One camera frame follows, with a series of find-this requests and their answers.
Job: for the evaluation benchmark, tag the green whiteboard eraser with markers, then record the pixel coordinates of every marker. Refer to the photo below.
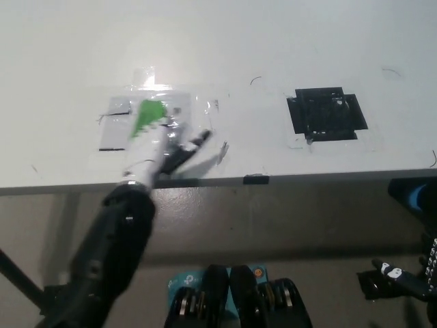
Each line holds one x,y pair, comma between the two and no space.
147,114

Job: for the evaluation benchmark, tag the black tape square patch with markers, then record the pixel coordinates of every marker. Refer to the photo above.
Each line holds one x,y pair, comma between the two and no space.
326,114

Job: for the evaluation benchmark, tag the black diagonal table leg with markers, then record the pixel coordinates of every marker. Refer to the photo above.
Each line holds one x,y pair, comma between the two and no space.
20,276

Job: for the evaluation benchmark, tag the clear glossy tape sheet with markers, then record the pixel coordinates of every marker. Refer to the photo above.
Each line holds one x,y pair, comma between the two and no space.
116,133

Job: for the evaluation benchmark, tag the black floor tape patch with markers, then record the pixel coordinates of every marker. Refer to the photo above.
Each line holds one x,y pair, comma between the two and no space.
367,288

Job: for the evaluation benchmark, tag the small black tape piece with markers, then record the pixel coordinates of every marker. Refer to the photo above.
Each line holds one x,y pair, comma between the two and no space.
256,179

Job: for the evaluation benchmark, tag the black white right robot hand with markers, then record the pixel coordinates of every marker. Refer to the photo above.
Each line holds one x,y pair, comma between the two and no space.
406,278

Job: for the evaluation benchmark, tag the teal tp-link box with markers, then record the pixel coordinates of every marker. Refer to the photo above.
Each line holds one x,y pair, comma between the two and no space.
187,280

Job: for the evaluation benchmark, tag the thin black tape strip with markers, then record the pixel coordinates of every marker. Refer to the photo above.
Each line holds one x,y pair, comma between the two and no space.
112,149

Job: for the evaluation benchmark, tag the black blue object under desk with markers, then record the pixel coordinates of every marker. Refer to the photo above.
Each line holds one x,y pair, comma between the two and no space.
411,198

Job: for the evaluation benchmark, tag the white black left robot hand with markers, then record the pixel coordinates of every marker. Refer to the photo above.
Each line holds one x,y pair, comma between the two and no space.
150,153

